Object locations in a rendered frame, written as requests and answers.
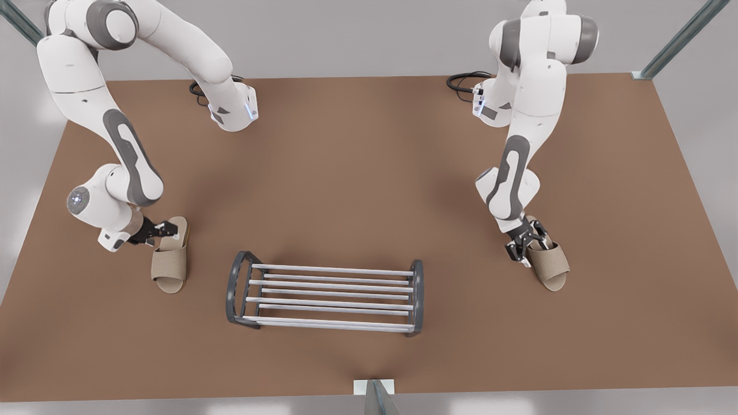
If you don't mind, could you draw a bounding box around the beige slipper with rounded toe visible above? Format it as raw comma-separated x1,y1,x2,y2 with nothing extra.
151,217,190,294

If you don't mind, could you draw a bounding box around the grey metal shoe rack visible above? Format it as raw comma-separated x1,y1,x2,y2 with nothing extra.
225,251,424,337

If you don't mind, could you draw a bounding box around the black cable loop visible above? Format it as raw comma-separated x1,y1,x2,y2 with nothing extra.
189,76,245,107
446,71,494,104

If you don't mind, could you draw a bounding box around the silver frame post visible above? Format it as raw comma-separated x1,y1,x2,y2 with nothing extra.
0,0,48,47
631,0,732,80
353,379,400,415

